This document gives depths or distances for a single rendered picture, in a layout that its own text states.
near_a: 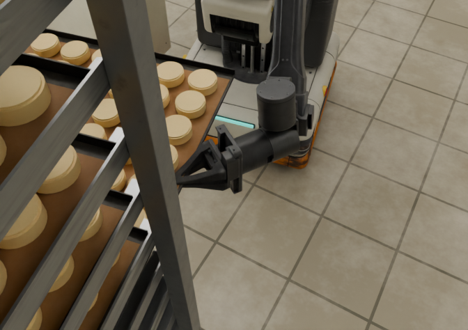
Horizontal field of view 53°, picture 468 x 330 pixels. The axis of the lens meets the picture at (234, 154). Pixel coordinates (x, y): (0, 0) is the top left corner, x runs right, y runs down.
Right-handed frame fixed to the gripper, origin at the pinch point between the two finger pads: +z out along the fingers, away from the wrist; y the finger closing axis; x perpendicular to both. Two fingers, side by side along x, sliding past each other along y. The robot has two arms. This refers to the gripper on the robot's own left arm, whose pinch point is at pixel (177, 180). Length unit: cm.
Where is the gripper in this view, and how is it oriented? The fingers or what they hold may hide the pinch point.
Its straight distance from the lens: 70.0
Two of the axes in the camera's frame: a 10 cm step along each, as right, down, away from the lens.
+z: -8.9, 3.5, -2.7
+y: 0.1, 6.2, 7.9
